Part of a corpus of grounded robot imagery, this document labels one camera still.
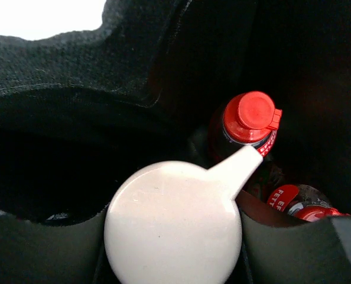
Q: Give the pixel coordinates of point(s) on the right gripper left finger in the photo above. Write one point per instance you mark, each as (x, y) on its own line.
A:
(57, 251)

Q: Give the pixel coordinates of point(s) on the small red bottle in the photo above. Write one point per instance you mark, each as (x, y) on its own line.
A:
(303, 202)

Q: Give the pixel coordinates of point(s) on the black canvas bag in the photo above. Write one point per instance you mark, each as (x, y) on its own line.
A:
(82, 110)

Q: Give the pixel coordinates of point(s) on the grey bottle beige pump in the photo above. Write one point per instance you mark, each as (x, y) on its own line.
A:
(176, 222)

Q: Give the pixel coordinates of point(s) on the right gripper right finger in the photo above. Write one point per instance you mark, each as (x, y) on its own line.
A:
(288, 250)

